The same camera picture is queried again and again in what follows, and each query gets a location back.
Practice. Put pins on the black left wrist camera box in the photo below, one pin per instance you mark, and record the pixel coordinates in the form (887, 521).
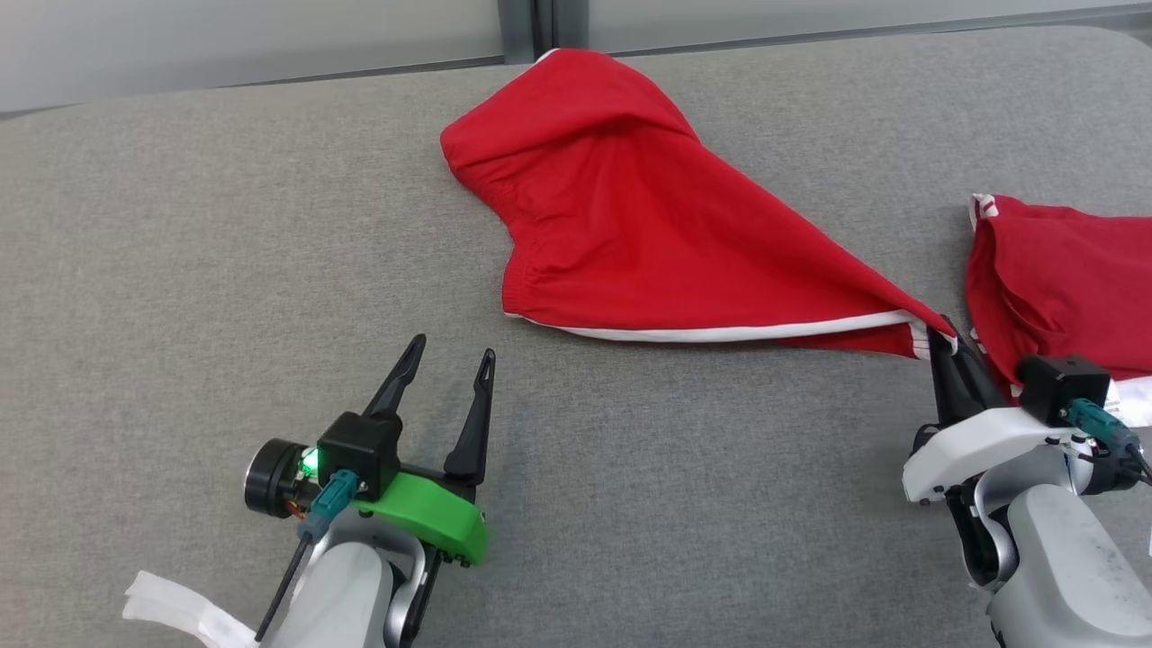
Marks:
(360, 454)

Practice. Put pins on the white tape tag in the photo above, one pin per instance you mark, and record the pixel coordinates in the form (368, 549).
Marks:
(180, 616)

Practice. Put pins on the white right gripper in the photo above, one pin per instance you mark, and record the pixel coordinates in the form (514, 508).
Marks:
(981, 445)

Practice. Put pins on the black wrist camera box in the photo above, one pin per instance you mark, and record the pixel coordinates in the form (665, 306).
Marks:
(360, 454)
(1062, 387)

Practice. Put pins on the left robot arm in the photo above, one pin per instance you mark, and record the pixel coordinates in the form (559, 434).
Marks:
(342, 594)

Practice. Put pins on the grey partition post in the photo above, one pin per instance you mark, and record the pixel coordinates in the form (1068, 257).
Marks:
(540, 27)

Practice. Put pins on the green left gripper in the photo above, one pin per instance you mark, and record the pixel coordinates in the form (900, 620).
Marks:
(432, 513)

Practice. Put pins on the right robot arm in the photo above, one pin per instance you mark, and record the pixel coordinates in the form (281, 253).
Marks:
(1062, 567)

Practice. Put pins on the red shorts with white stripe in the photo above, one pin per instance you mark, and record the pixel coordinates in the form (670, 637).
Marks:
(630, 225)

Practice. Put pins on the black round left wrist module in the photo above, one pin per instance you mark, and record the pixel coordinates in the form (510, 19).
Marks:
(270, 477)

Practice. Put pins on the red shirt with white sleeve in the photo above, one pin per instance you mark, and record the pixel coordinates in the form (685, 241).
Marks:
(1062, 279)

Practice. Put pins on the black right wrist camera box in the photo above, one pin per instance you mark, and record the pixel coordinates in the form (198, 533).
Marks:
(1062, 387)

